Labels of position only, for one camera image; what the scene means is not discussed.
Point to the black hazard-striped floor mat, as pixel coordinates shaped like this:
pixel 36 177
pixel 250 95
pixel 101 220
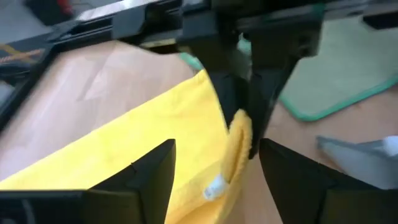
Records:
pixel 18 56

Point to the smooth grey microfiber towel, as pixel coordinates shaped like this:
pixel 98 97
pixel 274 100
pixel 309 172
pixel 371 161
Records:
pixel 357 165

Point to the yellow microfiber towel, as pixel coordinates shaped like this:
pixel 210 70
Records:
pixel 140 130

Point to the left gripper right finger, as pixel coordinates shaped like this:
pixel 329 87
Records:
pixel 292 186

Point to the pale green microfiber towel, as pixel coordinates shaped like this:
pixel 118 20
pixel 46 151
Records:
pixel 342 68

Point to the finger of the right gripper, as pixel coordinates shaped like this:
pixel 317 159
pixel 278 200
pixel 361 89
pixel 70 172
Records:
pixel 233 93
pixel 264 99

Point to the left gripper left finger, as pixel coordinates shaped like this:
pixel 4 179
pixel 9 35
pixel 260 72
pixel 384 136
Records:
pixel 155 180

